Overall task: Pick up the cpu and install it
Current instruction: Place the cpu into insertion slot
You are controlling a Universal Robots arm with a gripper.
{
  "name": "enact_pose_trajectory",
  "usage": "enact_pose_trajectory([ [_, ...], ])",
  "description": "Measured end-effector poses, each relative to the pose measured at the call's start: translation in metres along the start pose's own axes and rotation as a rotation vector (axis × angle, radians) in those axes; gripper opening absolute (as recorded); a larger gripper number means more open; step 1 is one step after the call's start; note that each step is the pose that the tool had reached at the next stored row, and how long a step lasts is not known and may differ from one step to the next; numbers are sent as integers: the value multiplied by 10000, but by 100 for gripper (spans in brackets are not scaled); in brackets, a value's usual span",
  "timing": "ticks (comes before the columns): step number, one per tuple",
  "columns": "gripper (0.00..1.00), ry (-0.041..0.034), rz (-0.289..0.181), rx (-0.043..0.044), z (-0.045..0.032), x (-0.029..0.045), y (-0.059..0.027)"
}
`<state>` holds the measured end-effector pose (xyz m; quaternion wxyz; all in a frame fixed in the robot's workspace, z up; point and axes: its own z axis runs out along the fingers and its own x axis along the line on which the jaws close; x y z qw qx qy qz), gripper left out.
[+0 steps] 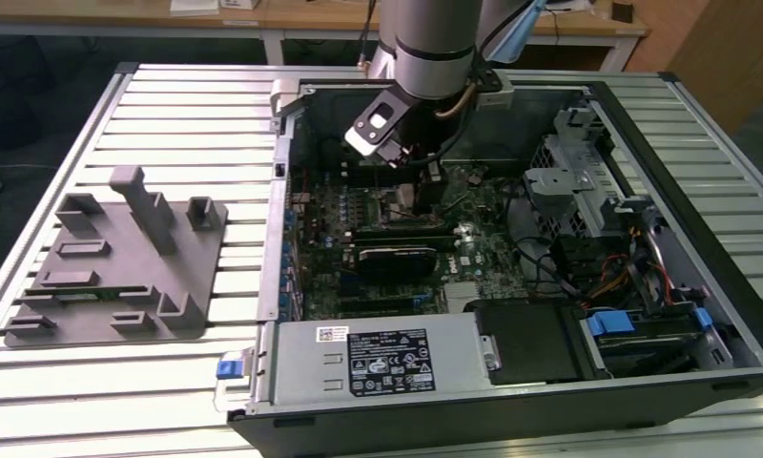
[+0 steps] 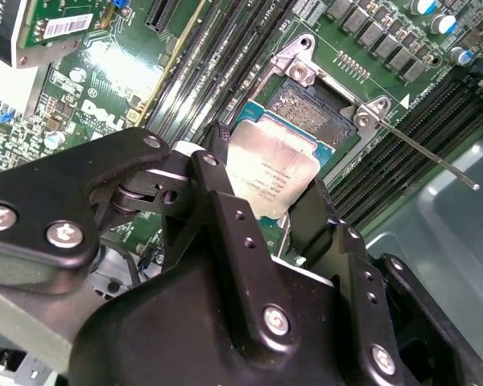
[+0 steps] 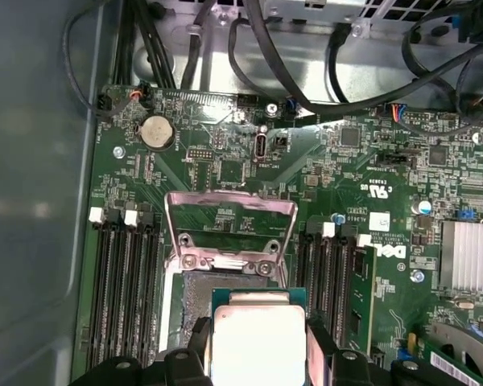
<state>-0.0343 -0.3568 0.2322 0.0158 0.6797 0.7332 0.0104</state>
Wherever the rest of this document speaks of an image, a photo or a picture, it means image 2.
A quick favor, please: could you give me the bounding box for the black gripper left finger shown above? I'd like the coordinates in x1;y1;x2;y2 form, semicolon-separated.
0;119;305;353

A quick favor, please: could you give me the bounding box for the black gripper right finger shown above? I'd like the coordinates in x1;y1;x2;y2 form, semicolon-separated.
288;176;483;386

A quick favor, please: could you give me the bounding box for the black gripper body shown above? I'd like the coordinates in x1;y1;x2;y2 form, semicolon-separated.
68;257;372;386

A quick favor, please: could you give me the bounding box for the thin metal locking lever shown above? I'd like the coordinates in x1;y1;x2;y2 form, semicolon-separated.
369;114;481;191

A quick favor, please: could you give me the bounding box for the silver CPU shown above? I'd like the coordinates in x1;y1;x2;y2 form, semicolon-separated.
224;101;336;221

